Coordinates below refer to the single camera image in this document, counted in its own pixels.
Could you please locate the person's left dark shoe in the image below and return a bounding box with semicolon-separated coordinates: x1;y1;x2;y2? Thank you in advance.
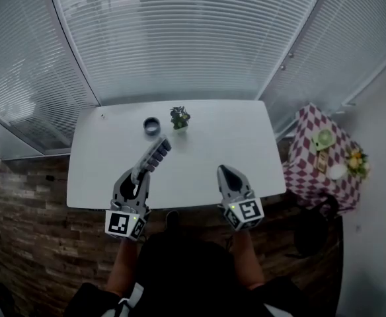
165;209;181;231

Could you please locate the person's left forearm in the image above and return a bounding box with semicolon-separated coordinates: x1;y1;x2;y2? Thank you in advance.
106;238;139;297

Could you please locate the white desk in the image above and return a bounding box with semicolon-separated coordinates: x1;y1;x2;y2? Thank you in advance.
66;99;288;211

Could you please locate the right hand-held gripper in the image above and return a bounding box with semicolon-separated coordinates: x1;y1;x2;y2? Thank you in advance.
216;164;265;232

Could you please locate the small green fan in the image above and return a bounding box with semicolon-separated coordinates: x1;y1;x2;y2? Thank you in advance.
311;127;336;152

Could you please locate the yellow flower bouquet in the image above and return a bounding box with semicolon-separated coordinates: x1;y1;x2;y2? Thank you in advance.
344;145;371;180

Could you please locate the small potted green plant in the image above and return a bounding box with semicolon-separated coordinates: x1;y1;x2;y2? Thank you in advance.
169;105;192;133

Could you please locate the black backpack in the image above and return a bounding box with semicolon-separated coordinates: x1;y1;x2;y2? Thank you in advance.
291;192;342;260

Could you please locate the purple checkered tablecloth table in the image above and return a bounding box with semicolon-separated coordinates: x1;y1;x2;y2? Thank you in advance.
282;102;363;216

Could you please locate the small tan box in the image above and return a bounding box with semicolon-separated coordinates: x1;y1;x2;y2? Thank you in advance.
315;151;330;173

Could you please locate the white window blind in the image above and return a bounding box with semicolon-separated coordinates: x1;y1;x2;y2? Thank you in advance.
258;0;386;139
46;0;330;102
0;0;100;155

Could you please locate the white round object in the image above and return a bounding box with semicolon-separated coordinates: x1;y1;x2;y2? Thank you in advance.
328;164;346;180

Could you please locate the person's right forearm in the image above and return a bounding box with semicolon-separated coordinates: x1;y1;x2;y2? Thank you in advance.
233;229;267;291

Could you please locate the dark round container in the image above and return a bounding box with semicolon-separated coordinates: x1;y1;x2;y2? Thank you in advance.
142;116;161;136

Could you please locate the person's body in dark clothing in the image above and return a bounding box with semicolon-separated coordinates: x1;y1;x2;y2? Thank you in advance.
63;231;313;317

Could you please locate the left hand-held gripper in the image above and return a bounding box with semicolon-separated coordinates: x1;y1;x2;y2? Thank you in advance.
105;169;153;242

